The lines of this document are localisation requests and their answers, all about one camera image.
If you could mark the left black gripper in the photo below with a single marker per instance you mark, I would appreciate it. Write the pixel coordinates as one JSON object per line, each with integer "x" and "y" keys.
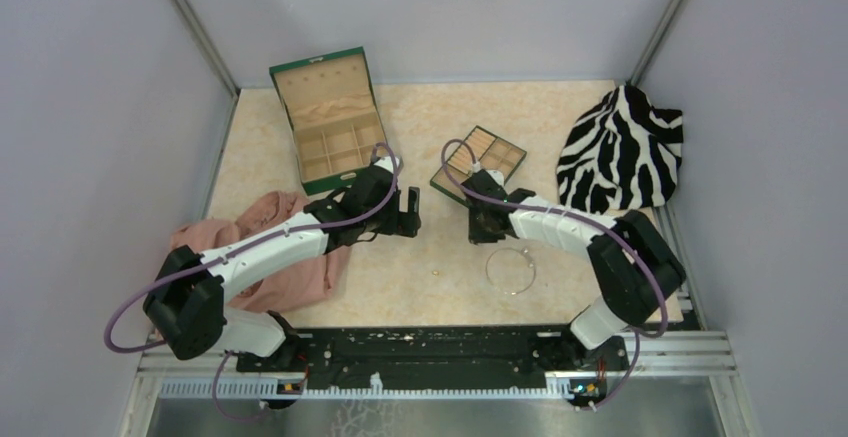
{"x": 403, "y": 223}

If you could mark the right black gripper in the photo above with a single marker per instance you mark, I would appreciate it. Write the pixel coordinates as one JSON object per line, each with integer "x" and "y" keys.
{"x": 478, "y": 236}

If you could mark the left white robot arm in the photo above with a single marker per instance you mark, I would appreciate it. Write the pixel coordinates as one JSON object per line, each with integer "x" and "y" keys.
{"x": 190, "y": 306}

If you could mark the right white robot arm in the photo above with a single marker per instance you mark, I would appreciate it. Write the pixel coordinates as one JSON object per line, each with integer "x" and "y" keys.
{"x": 635, "y": 269}

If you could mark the green jewelry box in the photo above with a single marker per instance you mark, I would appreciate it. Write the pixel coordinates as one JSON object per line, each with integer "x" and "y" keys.
{"x": 332, "y": 112}

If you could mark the silver pearl bangle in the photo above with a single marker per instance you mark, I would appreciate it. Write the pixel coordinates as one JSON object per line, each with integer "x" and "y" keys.
{"x": 511, "y": 271}

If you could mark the pink cloth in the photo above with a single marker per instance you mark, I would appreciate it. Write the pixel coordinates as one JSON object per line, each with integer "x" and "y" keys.
{"x": 273, "y": 276}

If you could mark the zebra print cloth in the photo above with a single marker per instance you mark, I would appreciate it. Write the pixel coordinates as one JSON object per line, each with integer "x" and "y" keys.
{"x": 624, "y": 153}

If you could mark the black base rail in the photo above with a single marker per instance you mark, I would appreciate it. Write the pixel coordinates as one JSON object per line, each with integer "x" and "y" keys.
{"x": 438, "y": 358}

